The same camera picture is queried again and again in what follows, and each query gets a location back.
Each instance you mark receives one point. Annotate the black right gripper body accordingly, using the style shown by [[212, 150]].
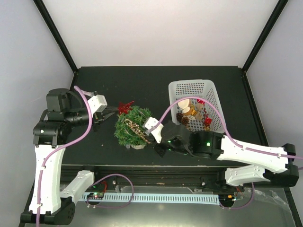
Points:
[[160, 151]]

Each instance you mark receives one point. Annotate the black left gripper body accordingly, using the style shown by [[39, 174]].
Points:
[[97, 117]]

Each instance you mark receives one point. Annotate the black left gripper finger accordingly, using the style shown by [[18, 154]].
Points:
[[107, 115], [110, 109]]

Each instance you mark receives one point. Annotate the red star tree topper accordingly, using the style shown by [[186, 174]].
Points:
[[125, 108]]

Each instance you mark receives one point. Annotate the small green christmas tree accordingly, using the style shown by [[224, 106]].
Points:
[[132, 128]]

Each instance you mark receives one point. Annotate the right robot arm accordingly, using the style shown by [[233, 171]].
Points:
[[272, 165]]

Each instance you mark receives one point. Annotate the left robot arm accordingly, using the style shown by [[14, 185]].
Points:
[[67, 120]]

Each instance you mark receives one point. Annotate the white tree pot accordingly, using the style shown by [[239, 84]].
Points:
[[138, 146]]

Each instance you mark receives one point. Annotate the brown pine cone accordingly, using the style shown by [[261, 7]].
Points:
[[184, 120], [179, 116]]

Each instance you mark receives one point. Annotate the burlap bow ornament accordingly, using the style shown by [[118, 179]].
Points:
[[199, 108]]

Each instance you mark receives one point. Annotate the white round foam ornament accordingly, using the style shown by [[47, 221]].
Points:
[[184, 105]]

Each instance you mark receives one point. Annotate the red gift box ornament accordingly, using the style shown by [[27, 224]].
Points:
[[207, 121]]

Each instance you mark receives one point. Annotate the red berry sprig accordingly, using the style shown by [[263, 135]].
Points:
[[204, 111]]

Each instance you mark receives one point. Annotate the white perforated plastic basket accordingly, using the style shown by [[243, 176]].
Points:
[[197, 89]]

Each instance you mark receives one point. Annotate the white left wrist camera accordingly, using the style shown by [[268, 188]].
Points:
[[97, 103]]

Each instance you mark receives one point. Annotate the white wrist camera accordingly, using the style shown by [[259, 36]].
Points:
[[154, 128], [97, 103]]

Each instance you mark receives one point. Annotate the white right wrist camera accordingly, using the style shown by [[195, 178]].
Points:
[[154, 128]]

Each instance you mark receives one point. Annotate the light blue cable duct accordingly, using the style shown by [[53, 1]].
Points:
[[208, 199]]

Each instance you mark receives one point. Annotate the black frame post left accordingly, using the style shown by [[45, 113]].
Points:
[[40, 5]]

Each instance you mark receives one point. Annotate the black frame post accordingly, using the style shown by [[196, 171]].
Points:
[[40, 5], [274, 16]]

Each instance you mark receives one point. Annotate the black frame post right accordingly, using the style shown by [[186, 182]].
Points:
[[274, 16]]

